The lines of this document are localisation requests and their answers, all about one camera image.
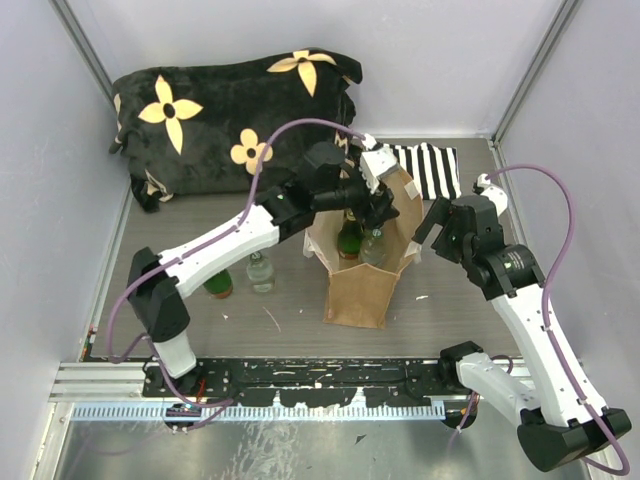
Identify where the aluminium frame rail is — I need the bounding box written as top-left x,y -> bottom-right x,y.
50,358 -> 470,429

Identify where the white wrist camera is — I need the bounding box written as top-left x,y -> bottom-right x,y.
360,148 -> 399,194
473,173 -> 509,217

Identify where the brown canvas tote bag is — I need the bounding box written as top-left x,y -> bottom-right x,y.
303,169 -> 424,329

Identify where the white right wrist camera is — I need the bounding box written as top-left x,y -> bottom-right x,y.
473,173 -> 509,217

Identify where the black plush flower pillow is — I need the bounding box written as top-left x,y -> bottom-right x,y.
110,48 -> 363,213

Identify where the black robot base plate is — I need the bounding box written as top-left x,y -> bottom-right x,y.
174,358 -> 471,408

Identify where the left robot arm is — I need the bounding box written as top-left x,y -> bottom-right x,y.
127,142 -> 399,396

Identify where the clear Chang soda bottle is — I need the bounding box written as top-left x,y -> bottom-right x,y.
359,228 -> 386,267

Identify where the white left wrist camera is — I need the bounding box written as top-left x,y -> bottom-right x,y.
360,148 -> 399,194

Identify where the green Perrier bottle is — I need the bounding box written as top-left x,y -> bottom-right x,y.
203,269 -> 233,299

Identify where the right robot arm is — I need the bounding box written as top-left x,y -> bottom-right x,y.
413,193 -> 632,472

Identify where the black white striped cloth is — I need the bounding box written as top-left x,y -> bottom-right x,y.
382,142 -> 462,200

